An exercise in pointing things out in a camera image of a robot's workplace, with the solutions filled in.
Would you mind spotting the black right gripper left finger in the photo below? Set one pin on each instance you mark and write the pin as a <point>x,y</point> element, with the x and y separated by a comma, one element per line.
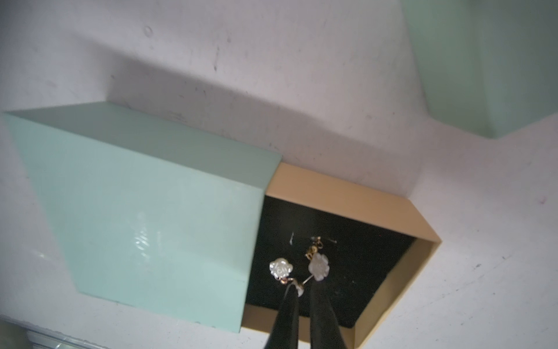
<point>285,331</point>

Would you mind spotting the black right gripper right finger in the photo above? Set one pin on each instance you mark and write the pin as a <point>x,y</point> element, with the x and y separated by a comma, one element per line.
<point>324,327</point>

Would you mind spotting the mint box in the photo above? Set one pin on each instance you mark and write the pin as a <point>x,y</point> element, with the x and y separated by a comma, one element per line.
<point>486,67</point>
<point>183,223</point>

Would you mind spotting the aluminium front rail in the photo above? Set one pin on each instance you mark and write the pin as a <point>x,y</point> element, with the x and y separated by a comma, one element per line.
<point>57,337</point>

